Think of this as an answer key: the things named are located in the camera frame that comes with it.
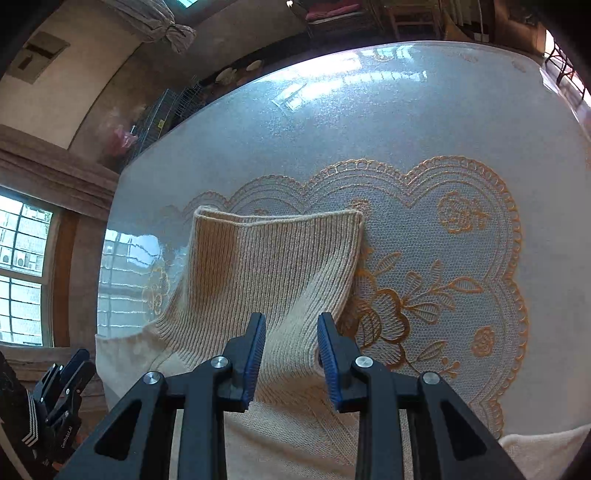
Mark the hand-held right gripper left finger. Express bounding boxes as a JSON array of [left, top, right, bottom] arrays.
[[55, 312, 267, 480]]

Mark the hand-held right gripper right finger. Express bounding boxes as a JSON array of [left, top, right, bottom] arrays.
[[318, 312, 527, 480]]

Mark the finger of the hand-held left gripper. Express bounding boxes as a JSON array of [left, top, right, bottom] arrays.
[[28, 363, 65, 407], [44, 348, 97, 428]]

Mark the beige knit sweater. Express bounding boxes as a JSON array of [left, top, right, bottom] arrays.
[[95, 207, 591, 480]]

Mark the barred window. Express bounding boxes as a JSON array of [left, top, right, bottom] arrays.
[[0, 185, 61, 347]]

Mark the grey patterned curtain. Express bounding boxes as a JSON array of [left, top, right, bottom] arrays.
[[0, 124, 121, 217]]

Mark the pink plastic bag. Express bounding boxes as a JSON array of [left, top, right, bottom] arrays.
[[104, 106, 148, 160]]

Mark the white gold lace tablecloth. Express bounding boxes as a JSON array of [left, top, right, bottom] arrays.
[[95, 41, 591, 480]]

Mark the rattan chair red cushion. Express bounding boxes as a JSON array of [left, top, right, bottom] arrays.
[[293, 0, 370, 35]]

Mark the wooden chair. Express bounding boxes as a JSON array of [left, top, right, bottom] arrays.
[[385, 0, 444, 40]]

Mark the tied grey curtain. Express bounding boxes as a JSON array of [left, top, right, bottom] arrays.
[[108, 0, 197, 54]]

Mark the white pleated curtain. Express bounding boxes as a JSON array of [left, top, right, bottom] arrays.
[[445, 0, 483, 28]]

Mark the carved wooden cabinet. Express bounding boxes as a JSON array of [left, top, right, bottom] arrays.
[[494, 0, 548, 54]]

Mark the wire cage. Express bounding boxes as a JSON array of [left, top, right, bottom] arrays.
[[131, 83, 218, 153]]

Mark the wall access panel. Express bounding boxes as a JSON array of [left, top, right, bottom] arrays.
[[7, 31, 71, 85]]

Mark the red metal frame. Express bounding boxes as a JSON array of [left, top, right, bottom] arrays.
[[542, 41, 591, 112]]

